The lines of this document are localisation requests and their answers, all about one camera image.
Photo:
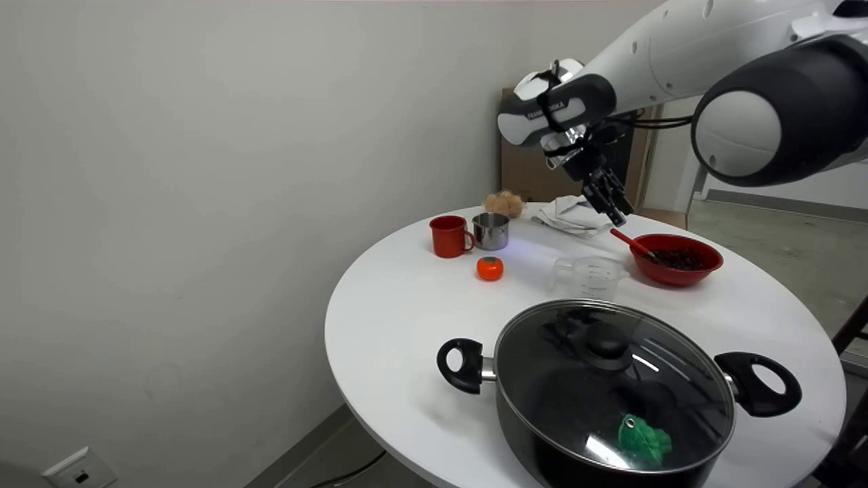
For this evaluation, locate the red mug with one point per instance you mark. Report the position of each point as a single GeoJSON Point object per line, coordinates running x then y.
{"type": "Point", "coordinates": [447, 238]}

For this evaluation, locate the dark beans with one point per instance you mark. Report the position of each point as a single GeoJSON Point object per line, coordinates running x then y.
{"type": "Point", "coordinates": [683, 258]}

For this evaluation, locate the colourless plastic measuring cup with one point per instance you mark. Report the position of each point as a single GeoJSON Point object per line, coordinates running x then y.
{"type": "Point", "coordinates": [587, 277]}

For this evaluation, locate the red bowl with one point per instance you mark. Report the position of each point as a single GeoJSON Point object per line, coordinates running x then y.
{"type": "Point", "coordinates": [677, 274]}

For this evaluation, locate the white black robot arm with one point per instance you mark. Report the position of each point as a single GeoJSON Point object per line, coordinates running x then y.
{"type": "Point", "coordinates": [722, 63]}

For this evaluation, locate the metal pole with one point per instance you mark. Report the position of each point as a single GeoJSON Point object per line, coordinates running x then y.
{"type": "Point", "coordinates": [696, 193]}

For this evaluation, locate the white cloth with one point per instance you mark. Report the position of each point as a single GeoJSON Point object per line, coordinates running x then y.
{"type": "Point", "coordinates": [566, 219]}

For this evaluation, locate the dark chair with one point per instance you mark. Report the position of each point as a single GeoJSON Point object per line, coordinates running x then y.
{"type": "Point", "coordinates": [846, 451]}

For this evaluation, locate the beige plush object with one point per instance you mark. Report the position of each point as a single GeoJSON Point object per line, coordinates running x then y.
{"type": "Point", "coordinates": [502, 205]}

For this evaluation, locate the green toy object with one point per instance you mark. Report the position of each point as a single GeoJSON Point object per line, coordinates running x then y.
{"type": "Point", "coordinates": [645, 440]}

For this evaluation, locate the brown cardboard box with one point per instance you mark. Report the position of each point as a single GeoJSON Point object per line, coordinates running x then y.
{"type": "Point", "coordinates": [519, 177]}

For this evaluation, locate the stainless steel cup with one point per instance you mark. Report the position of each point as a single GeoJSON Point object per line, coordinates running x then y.
{"type": "Point", "coordinates": [493, 234]}

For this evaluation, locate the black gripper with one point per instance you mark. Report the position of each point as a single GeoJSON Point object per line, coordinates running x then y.
{"type": "Point", "coordinates": [587, 159]}

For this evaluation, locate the white wall outlet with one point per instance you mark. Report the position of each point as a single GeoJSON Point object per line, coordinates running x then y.
{"type": "Point", "coordinates": [81, 469]}

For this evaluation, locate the black cooking pot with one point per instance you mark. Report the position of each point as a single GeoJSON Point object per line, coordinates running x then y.
{"type": "Point", "coordinates": [463, 384]}

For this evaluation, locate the glass pot lid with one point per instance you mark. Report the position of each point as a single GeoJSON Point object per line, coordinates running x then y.
{"type": "Point", "coordinates": [559, 369]}

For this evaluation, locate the small orange cap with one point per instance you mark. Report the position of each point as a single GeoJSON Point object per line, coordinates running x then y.
{"type": "Point", "coordinates": [490, 269]}

